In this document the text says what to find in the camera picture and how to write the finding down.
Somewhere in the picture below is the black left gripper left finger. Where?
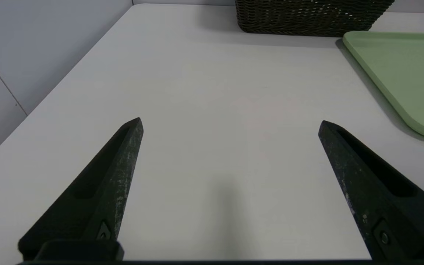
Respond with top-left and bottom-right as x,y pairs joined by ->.
18,118 -> 144,261

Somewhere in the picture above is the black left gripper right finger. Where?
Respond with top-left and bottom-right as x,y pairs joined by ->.
318,120 -> 424,260

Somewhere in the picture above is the dark brown wicker basket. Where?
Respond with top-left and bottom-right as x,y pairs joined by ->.
234,0 -> 395,38

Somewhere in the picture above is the light green plastic tray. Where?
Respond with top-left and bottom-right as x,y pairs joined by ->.
342,31 -> 424,142

